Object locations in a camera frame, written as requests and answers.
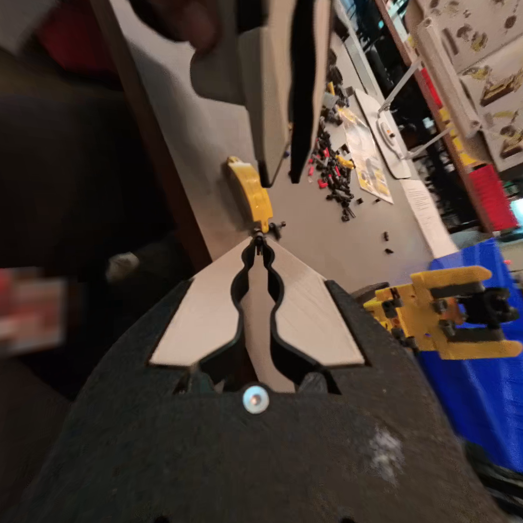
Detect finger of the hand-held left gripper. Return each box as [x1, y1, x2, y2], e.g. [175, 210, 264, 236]
[239, 0, 296, 188]
[288, 0, 333, 184]

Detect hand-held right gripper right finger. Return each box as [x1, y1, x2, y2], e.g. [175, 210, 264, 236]
[261, 237, 365, 387]

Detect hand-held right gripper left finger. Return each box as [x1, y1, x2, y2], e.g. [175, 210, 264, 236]
[148, 237, 260, 384]

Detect yellow curved toy panel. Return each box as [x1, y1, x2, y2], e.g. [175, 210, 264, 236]
[226, 156, 274, 235]

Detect yellow toy brick vehicle model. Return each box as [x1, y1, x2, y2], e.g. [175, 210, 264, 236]
[363, 265, 523, 361]

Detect person's left hand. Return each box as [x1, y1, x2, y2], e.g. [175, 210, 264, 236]
[130, 0, 224, 57]

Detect pile of toy brick parts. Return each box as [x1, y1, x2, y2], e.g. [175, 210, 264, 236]
[306, 51, 357, 223]

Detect person's white shoe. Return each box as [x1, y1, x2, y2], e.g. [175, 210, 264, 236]
[105, 252, 140, 285]

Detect yellow printed sticker sheet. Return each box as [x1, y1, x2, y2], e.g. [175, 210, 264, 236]
[340, 107, 396, 205]

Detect white paper sheet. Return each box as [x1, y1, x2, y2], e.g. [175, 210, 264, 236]
[402, 179, 458, 256]

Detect toy building instruction booklet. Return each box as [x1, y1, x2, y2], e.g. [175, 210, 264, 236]
[406, 0, 523, 169]

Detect person's dark clothing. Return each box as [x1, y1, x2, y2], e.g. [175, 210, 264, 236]
[0, 45, 197, 409]

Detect blue storage bin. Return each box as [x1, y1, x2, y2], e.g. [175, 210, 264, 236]
[415, 238, 523, 476]

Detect red yellow desk divider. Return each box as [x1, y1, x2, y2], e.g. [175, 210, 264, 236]
[374, 0, 520, 237]

